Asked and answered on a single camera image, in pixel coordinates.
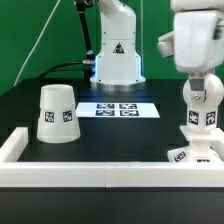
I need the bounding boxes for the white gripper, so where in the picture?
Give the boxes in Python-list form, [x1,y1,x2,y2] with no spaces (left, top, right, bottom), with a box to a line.
[174,10,224,102]

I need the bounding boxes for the white lamp bulb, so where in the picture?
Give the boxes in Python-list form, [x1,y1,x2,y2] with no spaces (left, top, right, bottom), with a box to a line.
[183,73,224,131]

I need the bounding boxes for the white lamp base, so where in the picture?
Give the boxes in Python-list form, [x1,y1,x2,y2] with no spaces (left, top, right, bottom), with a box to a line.
[167,126,224,163]

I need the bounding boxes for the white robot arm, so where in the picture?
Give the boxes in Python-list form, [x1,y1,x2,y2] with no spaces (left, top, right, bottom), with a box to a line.
[90,0,224,91]

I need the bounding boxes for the white lamp shade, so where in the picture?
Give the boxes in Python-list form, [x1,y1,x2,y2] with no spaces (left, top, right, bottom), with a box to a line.
[37,84,81,144]

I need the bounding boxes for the white marker sheet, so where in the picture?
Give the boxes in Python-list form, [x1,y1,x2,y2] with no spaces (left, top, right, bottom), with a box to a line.
[76,102,160,118]

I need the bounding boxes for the white U-shaped fence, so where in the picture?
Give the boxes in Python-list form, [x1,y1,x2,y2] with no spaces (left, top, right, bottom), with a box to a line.
[0,127,224,188]

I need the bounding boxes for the black cable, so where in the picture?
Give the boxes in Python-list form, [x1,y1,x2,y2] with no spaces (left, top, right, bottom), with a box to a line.
[39,60,94,80]

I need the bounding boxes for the black hose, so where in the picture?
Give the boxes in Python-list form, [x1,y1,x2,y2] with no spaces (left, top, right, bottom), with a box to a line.
[73,0,95,62]

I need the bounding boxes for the white cable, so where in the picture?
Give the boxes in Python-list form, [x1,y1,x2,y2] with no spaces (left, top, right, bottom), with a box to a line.
[13,0,62,87]

